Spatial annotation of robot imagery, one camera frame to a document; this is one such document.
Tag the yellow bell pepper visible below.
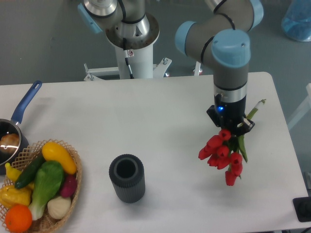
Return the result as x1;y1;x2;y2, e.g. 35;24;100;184
0;185;32;209

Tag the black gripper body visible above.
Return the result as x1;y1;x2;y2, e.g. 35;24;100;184
214;94;246;127

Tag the green bok choy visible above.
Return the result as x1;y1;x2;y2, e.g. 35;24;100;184
29;161;65;221

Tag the blue transparent bag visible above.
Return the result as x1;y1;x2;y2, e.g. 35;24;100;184
281;0;311;42

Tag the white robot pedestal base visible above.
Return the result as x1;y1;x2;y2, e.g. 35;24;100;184
84;13;172;81

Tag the brown bread roll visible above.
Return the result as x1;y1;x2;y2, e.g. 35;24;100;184
0;133;19;154

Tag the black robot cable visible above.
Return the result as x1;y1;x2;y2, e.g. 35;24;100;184
122;37;135;79

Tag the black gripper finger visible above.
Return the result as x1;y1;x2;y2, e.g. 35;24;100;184
233;117;255;136
207;105;221;127

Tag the black device at edge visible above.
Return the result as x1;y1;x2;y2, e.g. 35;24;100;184
293;197;311;222

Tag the yellow banana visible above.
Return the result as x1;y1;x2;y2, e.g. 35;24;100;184
5;163;22;182

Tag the white garlic bulb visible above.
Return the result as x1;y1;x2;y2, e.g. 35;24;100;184
47;196;71;219

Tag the orange fruit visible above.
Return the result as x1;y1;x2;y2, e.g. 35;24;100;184
4;204;33;233

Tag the yellow squash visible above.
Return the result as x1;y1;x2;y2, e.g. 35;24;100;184
42;142;77;175

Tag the green cucumber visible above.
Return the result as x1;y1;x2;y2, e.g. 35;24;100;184
15;155;46;189

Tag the dark grey ribbed vase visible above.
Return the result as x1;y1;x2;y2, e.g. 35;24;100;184
109;154;145;203

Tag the blue handled saucepan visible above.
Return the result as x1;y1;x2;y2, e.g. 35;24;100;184
0;81;42;175

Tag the red tulip bouquet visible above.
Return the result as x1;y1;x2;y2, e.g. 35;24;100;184
198;99;267;187

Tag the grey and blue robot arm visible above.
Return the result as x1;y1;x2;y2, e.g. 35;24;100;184
78;0;263;136

